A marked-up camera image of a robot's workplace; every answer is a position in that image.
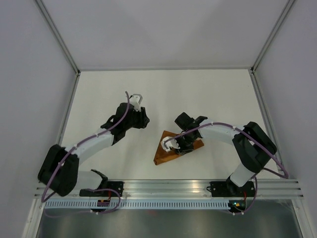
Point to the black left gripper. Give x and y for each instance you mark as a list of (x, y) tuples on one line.
[(143, 120)]

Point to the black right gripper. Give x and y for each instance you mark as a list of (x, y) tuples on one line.
[(183, 150)]

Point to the brown cloth napkin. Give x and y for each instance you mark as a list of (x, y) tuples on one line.
[(162, 156)]

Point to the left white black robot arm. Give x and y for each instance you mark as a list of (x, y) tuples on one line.
[(59, 171)]

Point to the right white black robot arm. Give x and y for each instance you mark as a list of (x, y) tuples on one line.
[(254, 148)]

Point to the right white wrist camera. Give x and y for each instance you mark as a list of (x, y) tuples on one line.
[(168, 143)]

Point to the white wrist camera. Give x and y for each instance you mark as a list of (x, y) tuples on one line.
[(168, 143), (135, 100)]

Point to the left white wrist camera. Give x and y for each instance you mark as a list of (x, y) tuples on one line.
[(135, 100)]

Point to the aluminium front frame rail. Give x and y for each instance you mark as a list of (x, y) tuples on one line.
[(196, 189)]

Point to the white slotted cable duct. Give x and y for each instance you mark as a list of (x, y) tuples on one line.
[(191, 204)]

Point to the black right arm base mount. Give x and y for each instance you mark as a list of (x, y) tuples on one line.
[(229, 189)]

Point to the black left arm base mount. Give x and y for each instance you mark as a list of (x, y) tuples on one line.
[(105, 189)]

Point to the left aluminium side rail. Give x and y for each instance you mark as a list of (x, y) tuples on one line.
[(65, 116)]

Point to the aluminium side rail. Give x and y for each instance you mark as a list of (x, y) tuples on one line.
[(65, 116), (267, 122)]

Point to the right aluminium side rail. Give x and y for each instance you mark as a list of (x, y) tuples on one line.
[(267, 122)]

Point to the left aluminium corner post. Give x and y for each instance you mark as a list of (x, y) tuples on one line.
[(57, 35)]

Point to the aluminium corner post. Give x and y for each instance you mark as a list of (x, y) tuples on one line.
[(57, 35), (273, 33)]

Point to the right aluminium corner post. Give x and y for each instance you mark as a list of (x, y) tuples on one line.
[(273, 33)]

